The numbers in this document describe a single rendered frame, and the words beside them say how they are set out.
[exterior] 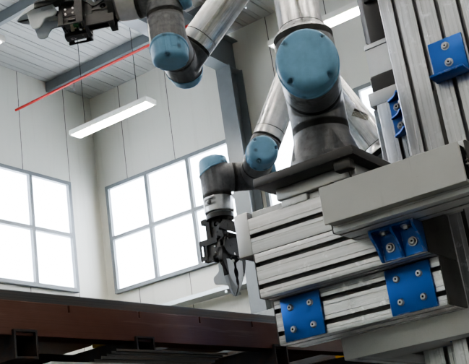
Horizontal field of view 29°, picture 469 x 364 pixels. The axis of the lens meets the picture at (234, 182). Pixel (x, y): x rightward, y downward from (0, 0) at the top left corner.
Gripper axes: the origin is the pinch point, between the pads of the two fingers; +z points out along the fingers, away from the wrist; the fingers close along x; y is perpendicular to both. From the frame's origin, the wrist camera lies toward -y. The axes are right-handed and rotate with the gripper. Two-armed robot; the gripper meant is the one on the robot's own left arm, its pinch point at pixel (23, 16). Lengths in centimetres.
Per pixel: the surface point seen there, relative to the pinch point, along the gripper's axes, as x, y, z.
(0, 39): 638, -507, 282
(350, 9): 735, -519, -109
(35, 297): 4, 61, 0
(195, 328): 35, 62, -23
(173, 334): 29, 64, -19
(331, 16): 744, -521, -86
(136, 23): 802, -617, 163
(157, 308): 31, 57, -16
